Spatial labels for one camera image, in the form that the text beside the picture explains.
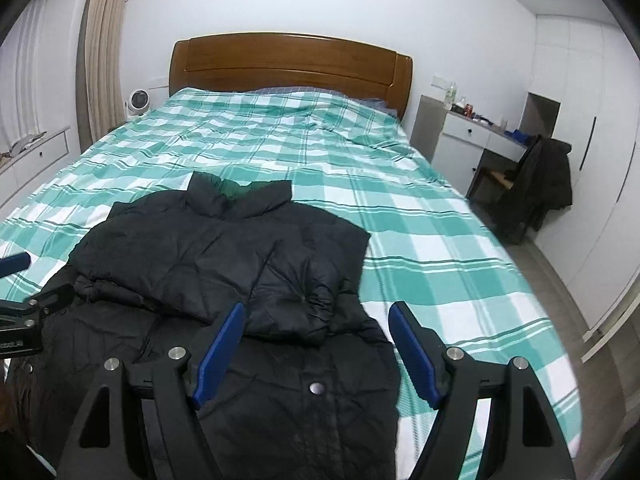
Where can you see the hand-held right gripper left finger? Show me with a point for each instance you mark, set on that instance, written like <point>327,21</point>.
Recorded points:
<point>220,355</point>

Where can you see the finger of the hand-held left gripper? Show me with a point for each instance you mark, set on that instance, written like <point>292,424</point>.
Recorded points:
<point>15,264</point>
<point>50,299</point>

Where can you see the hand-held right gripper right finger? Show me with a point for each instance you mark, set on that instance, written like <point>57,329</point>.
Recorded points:
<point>412,355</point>

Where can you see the black puffer jacket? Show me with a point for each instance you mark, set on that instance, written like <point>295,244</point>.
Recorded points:
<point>200,260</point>

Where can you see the white window cabinet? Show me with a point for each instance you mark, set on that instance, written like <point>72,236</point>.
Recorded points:
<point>40,165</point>

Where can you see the stack of papers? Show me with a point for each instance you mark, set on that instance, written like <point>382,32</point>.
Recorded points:
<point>27,143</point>

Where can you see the green plaid bed sheet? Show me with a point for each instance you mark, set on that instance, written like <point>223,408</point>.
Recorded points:
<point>400,210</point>

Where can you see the white sheer curtain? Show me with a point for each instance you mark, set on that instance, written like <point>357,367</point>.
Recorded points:
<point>35,85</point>

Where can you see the wooden chair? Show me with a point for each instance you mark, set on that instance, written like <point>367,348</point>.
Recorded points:
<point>500,178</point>

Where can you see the small white fan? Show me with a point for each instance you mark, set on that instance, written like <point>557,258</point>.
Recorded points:
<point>137,101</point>

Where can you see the dark coat on chair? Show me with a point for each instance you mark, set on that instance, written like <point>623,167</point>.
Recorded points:
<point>545,180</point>

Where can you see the beige curtain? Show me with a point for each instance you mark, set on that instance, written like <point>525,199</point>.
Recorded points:
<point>102,60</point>

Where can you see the white desk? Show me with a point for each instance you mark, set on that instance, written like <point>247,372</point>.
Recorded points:
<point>462,130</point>

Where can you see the blue cloth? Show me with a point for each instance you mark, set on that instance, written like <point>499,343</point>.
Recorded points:
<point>517,135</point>

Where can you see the white wardrobe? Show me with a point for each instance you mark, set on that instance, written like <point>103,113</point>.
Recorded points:
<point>600,185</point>

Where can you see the clear plastic bottle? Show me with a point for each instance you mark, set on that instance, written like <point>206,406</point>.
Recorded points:
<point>450,97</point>

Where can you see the wooden bed headboard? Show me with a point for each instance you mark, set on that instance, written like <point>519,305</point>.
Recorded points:
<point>290,62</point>

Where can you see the white wall socket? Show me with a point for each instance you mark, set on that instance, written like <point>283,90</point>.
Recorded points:
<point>438,81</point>

